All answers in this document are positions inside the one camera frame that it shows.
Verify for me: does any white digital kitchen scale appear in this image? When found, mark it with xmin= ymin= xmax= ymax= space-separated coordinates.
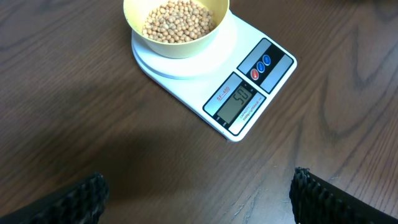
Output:
xmin=131 ymin=12 xmax=297 ymax=142

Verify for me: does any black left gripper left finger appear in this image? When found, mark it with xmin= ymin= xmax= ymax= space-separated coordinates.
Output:
xmin=1 ymin=172 xmax=109 ymax=224

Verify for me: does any yellow plastic bowl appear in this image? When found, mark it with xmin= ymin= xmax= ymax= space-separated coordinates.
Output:
xmin=123 ymin=0 xmax=230 ymax=59

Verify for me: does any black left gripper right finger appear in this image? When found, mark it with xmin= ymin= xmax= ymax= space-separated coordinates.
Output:
xmin=289 ymin=167 xmax=397 ymax=224

